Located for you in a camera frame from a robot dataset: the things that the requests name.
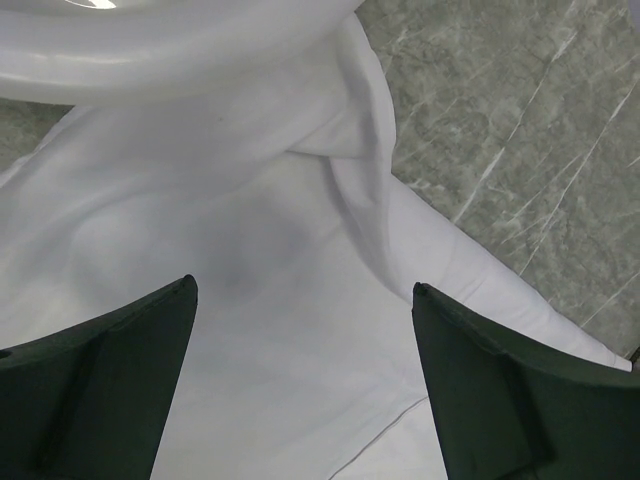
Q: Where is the white plastic laundry basket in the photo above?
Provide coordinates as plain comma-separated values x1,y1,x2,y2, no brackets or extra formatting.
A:
1,1,360,105

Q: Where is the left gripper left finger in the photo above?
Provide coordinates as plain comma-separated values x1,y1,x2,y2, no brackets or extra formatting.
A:
1,275,198,480

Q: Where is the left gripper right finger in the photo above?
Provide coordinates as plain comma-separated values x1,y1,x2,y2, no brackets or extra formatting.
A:
412,283,639,479

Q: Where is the white long sleeve shirt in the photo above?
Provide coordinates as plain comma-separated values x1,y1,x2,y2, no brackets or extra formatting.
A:
1,10,631,479

